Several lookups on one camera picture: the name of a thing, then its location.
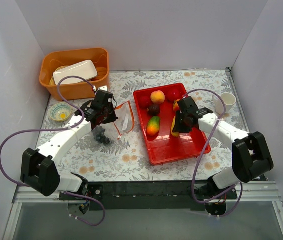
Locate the peach fruit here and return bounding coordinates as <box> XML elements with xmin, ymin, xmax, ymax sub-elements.
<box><xmin>150</xmin><ymin>90</ymin><xmax>166</xmax><ymax>105</ymax></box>

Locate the wrinkled red fruit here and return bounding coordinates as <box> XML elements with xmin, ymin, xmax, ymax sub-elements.
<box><xmin>138</xmin><ymin>95</ymin><xmax>152</xmax><ymax>109</ymax></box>

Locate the yellow plate in tub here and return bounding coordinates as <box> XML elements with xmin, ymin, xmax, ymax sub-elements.
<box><xmin>49</xmin><ymin>65</ymin><xmax>67</xmax><ymax>86</ymax></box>

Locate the red plastic tray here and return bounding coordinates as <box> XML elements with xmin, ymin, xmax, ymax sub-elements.
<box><xmin>133</xmin><ymin>83</ymin><xmax>207</xmax><ymax>165</ymax></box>

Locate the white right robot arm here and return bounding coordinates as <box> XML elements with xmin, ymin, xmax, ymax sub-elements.
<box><xmin>171</xmin><ymin>96</ymin><xmax>274</xmax><ymax>199</ymax></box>

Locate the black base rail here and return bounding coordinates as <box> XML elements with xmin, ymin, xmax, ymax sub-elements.
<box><xmin>56</xmin><ymin>178</ymin><xmax>235</xmax><ymax>211</ymax></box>

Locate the patterned small bowl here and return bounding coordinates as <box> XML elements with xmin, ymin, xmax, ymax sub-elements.
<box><xmin>49</xmin><ymin>102</ymin><xmax>73</xmax><ymax>122</ymax></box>

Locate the clear zip bag orange zipper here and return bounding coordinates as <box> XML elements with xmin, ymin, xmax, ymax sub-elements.
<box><xmin>100</xmin><ymin>100</ymin><xmax>135</xmax><ymax>144</ymax></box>

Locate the white rectangular dish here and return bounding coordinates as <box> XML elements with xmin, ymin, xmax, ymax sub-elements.
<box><xmin>52</xmin><ymin>60</ymin><xmax>98</xmax><ymax>85</ymax></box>

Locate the orange red tomato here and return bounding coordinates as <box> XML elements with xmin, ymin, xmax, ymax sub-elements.
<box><xmin>172</xmin><ymin>99</ymin><xmax>180</xmax><ymax>113</ymax></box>

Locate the green orange mango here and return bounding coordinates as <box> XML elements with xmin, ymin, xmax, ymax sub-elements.
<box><xmin>146</xmin><ymin>116</ymin><xmax>161</xmax><ymax>137</ymax></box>

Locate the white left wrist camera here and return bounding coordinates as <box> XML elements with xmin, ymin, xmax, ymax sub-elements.
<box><xmin>98</xmin><ymin>85</ymin><xmax>109</xmax><ymax>92</ymax></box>

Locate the orange plastic tub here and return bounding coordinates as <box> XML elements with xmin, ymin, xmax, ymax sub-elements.
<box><xmin>39</xmin><ymin>47</ymin><xmax>110</xmax><ymax>101</ymax></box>

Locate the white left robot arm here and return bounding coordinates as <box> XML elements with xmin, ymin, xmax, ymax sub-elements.
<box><xmin>20</xmin><ymin>86</ymin><xmax>118</xmax><ymax>200</ymax></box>

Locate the dark grape bunch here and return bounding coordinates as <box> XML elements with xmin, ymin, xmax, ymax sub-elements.
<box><xmin>92</xmin><ymin>126</ymin><xmax>114</xmax><ymax>146</ymax></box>

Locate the white mug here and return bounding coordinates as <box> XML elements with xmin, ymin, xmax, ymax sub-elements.
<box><xmin>212</xmin><ymin>92</ymin><xmax>237</xmax><ymax>115</ymax></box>

